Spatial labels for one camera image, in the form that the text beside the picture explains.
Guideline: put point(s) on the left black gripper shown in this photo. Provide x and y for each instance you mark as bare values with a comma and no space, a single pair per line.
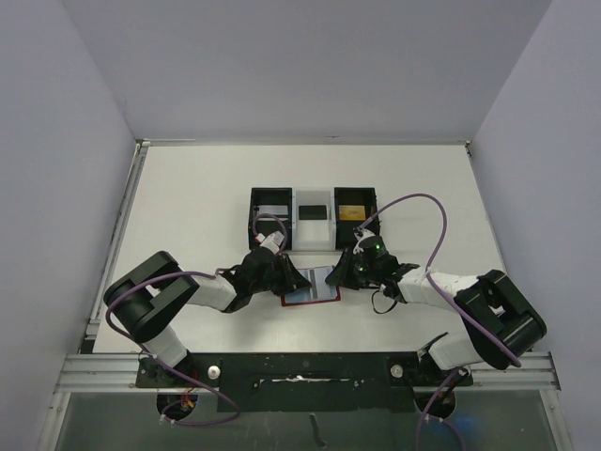
292,279

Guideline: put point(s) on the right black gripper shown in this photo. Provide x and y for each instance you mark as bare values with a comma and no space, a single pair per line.
350,271

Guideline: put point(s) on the silver magnetic stripe card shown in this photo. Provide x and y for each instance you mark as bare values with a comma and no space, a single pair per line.
321,291

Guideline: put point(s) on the red leather card holder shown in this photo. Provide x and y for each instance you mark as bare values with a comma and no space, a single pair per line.
302,296

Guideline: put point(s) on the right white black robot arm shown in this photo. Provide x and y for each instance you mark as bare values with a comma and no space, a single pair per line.
499,323

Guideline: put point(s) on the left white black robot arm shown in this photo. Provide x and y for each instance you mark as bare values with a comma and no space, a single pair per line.
142,304

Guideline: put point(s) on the gold VIP card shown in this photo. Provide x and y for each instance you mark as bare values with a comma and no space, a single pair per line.
352,213

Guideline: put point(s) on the black card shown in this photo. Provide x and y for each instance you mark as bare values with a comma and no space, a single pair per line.
313,212

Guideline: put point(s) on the white middle bin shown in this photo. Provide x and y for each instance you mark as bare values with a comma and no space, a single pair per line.
313,236

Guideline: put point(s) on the left black bin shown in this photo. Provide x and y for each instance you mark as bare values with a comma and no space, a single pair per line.
266,203

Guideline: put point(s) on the black bin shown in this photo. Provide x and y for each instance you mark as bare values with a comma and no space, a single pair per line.
266,203
367,196

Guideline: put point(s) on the right black bin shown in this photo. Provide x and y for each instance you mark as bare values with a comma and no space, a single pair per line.
367,196

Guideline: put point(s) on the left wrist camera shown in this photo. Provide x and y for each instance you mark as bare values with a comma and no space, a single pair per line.
276,241

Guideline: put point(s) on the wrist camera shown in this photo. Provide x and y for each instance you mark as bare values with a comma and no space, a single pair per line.
276,241
369,245

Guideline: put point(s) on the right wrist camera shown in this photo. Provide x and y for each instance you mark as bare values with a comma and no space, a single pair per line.
369,245

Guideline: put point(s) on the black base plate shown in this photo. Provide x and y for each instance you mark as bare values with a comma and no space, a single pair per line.
301,382

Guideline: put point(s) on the aluminium left rail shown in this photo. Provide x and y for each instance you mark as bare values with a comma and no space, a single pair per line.
135,172

